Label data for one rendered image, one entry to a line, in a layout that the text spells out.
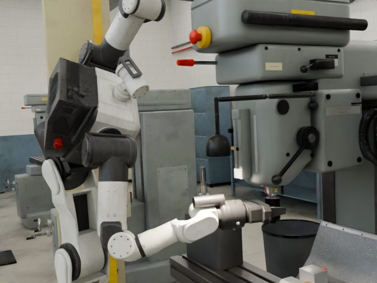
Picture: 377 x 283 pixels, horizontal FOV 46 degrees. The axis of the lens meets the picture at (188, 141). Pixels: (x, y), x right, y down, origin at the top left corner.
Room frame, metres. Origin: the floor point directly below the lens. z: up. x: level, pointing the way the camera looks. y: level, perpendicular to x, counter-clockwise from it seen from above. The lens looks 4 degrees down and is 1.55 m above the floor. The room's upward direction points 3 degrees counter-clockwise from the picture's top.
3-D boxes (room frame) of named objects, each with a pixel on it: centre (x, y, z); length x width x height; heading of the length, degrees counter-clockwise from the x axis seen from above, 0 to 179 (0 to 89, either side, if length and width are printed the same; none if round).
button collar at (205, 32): (1.28, -0.06, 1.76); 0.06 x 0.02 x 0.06; 28
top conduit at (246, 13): (1.28, -0.36, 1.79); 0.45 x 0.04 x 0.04; 118
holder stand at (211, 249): (1.75, -0.08, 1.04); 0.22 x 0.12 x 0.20; 35
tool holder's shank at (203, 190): (1.79, -0.05, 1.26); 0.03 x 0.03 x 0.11
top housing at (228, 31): (1.40, -0.27, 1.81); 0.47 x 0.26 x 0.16; 118
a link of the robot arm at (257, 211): (1.37, -0.17, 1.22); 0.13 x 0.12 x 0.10; 14
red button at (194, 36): (1.27, -0.04, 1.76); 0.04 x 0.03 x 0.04; 28
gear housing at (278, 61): (1.41, -0.30, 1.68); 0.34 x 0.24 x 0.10; 118
